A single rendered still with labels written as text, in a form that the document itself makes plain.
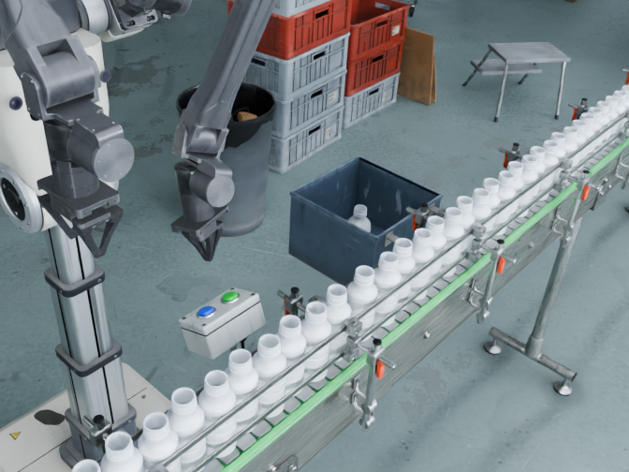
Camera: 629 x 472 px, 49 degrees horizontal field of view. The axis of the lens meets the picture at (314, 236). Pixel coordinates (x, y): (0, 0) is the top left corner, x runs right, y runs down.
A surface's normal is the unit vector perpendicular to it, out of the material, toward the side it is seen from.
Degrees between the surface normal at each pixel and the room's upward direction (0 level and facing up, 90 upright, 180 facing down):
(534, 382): 0
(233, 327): 70
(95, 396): 90
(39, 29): 51
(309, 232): 90
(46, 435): 0
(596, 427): 0
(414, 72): 100
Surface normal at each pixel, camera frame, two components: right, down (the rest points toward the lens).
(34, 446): 0.05, -0.81
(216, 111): 0.51, 0.65
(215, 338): 0.72, 0.11
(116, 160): 0.75, 0.42
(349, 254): -0.67, 0.40
